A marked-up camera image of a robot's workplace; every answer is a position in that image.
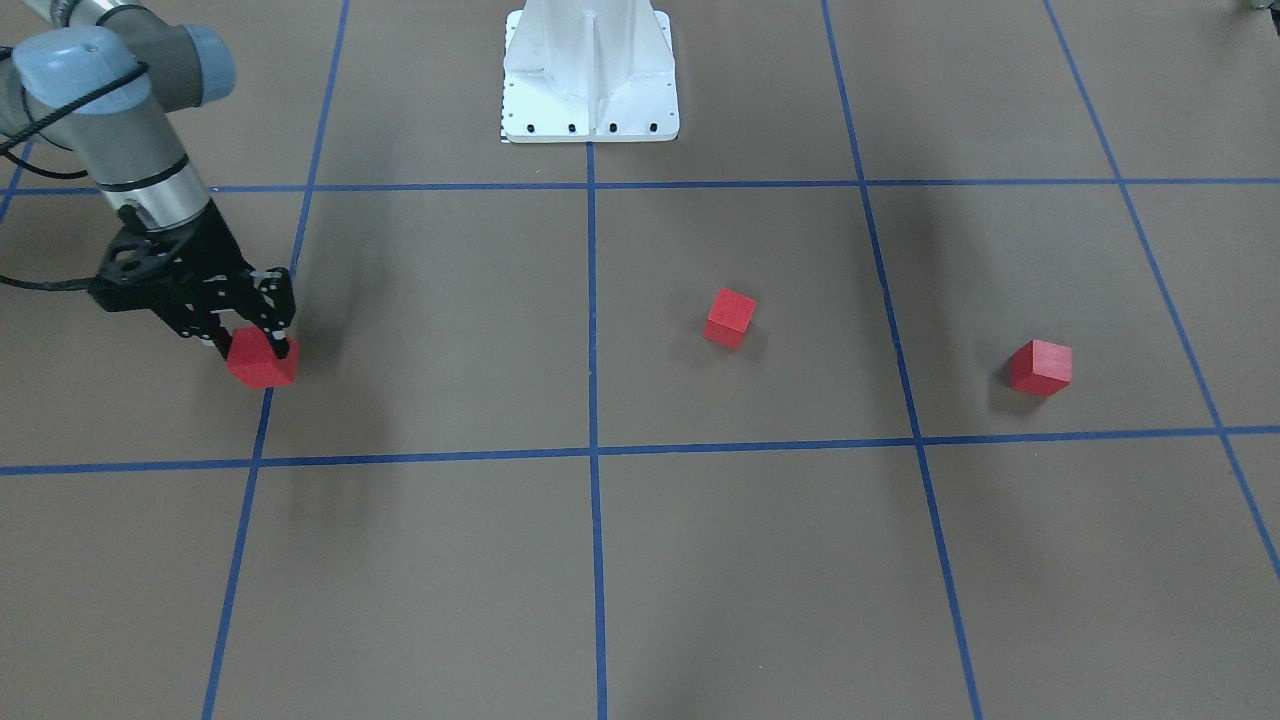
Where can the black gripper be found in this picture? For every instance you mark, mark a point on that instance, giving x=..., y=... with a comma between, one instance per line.
x=212, y=250

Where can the red block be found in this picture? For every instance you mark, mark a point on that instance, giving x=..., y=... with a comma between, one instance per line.
x=1041, y=368
x=729, y=319

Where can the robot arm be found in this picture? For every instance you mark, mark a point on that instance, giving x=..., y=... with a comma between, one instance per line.
x=102, y=84

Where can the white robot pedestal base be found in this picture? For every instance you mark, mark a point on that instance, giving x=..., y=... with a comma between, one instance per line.
x=589, y=72

